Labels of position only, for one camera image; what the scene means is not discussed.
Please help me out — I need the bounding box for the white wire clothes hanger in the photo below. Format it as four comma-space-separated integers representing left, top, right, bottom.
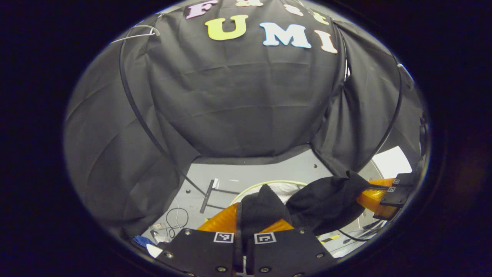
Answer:
111, 24, 161, 44

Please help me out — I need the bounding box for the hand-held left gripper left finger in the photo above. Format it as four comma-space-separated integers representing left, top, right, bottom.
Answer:
155, 202, 244, 277

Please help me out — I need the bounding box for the thin coiled cable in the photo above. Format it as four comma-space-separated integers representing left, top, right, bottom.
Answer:
165, 207, 189, 239

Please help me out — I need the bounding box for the black backdrop cloth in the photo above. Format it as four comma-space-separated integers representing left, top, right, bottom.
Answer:
63, 0, 429, 241

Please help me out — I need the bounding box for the black clothes rack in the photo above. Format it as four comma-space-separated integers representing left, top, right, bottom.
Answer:
118, 23, 404, 214

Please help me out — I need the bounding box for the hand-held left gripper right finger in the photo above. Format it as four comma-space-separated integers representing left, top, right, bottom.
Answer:
245, 218, 336, 277

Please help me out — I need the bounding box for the black knit jacket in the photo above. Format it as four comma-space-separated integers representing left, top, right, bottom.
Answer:
238, 170, 372, 270

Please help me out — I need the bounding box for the black floor cable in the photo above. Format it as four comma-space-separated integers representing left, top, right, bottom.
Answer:
337, 219, 386, 243

